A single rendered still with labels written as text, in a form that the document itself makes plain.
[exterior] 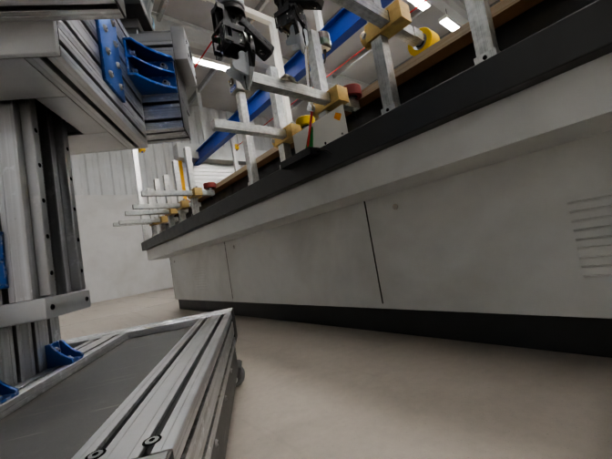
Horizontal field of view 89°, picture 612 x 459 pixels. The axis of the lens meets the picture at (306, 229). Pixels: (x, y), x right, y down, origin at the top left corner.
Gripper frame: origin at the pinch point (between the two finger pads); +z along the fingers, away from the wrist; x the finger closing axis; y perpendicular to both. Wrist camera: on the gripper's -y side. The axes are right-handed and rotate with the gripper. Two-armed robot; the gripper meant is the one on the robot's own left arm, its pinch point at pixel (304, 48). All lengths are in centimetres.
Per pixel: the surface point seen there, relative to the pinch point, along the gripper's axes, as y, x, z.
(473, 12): -45, 10, 19
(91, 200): 710, -288, -127
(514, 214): -47, -13, 64
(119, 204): 691, -339, -117
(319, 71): -0.8, -6.8, 5.1
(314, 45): -0.8, -6.8, -4.3
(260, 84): 5.6, 20.4, 17.7
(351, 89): -8.8, -13.3, 12.4
